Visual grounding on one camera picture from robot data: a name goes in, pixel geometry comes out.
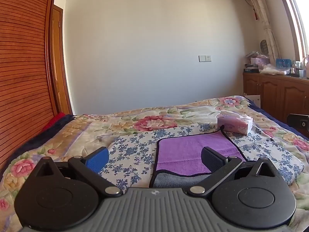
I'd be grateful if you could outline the dark mesh fan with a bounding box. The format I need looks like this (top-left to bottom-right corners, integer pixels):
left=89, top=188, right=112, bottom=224
left=259, top=39, right=270, bottom=56

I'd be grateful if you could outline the wooden louvred wardrobe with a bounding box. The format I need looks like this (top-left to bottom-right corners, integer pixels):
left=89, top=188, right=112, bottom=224
left=0, top=0, right=59, bottom=173

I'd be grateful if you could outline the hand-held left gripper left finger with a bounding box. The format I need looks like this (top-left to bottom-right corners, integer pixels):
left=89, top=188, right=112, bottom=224
left=31, top=147, right=123, bottom=197

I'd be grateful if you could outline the wooden door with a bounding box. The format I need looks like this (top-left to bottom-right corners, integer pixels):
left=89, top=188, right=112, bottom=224
left=49, top=5, right=73, bottom=116

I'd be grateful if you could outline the pale patterned curtain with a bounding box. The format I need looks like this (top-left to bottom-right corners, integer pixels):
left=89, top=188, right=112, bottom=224
left=241, top=0, right=282, bottom=64

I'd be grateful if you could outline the wooden cabinet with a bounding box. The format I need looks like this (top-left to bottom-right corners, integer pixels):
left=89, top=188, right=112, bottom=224
left=242, top=72, right=309, bottom=127

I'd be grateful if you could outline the pink tissue pack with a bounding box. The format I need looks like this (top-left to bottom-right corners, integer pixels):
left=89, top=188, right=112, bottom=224
left=217, top=115, right=253, bottom=136

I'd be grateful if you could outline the purple towel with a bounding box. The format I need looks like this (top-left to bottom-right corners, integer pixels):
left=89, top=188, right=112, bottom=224
left=155, top=130, right=247, bottom=176

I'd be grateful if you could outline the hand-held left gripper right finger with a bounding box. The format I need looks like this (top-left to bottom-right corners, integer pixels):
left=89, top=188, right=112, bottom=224
left=188, top=147, right=278, bottom=197

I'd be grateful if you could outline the grey towel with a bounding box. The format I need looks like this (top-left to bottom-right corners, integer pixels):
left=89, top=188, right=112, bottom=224
left=149, top=170, right=213, bottom=189

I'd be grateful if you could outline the pink jug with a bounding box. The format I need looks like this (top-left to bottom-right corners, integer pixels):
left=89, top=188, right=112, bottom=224
left=303, top=54, right=309, bottom=78

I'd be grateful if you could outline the dark blue blanket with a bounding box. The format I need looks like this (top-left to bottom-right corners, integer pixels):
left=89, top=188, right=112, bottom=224
left=0, top=114, right=76, bottom=174

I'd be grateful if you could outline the white cardboard box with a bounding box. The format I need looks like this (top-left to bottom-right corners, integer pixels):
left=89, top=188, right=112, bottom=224
left=245, top=94, right=261, bottom=108

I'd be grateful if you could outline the pink box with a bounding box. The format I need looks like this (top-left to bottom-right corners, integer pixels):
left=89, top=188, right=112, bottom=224
left=250, top=57, right=270, bottom=66

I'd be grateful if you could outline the clear plastic bag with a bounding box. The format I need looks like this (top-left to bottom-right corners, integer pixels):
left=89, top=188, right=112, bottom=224
left=259, top=64, right=290, bottom=75

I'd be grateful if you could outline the window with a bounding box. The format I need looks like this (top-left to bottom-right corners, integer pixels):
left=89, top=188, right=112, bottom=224
left=280, top=0, right=309, bottom=64

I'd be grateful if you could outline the blue box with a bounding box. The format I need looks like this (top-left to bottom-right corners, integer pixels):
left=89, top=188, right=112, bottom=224
left=275, top=58, right=291, bottom=68

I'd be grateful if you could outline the stack of dark books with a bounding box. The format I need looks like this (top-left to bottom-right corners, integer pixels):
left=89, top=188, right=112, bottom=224
left=244, top=63, right=260, bottom=73

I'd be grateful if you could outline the red cloth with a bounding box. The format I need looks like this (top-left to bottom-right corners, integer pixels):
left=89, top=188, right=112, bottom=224
left=43, top=112, right=67, bottom=131

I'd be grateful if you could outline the blue floral cloth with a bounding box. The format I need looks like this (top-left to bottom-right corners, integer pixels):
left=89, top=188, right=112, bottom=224
left=98, top=123, right=305, bottom=194

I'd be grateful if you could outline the pink floral bed blanket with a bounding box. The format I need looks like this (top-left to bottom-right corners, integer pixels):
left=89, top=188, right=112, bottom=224
left=0, top=95, right=309, bottom=232

